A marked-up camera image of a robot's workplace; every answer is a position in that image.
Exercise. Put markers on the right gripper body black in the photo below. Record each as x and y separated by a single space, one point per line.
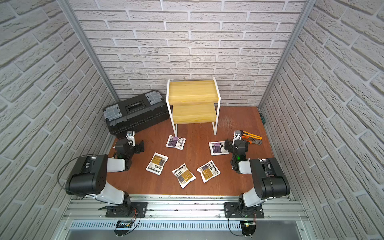
233 145

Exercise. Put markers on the yellow coffee bag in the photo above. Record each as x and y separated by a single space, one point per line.
208 171
157 163
184 175

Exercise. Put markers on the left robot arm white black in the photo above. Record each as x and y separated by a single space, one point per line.
88 178

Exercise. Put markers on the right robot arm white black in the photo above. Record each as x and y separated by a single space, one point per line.
269 180

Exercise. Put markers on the purple coffee bag right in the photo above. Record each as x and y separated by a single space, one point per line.
218 148

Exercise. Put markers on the purple coffee bag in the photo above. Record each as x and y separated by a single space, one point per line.
218 148
176 142

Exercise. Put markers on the purple coffee bag left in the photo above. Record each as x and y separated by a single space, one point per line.
176 142

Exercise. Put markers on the yellow utility knife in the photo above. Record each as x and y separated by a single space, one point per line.
251 136

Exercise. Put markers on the right controller board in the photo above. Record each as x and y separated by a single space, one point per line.
248 228

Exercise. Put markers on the controller board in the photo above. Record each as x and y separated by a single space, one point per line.
123 228
248 228

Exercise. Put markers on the black plastic toolbox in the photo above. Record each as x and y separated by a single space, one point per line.
136 114

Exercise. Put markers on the left controller board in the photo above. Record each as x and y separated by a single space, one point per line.
123 228

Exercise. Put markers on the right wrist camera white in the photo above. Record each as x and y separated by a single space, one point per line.
238 135

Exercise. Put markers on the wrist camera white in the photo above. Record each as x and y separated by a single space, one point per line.
130 135
238 135

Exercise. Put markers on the orange handled pliers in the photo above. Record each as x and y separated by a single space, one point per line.
257 142

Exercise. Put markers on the white frame wooden shelf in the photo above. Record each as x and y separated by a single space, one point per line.
193 102

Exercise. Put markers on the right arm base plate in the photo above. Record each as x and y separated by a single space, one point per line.
234 210

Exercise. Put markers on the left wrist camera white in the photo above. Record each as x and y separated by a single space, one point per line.
130 135

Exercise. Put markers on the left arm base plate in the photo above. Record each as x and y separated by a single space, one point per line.
127 211

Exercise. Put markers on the aluminium rail frame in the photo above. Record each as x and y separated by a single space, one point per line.
176 212

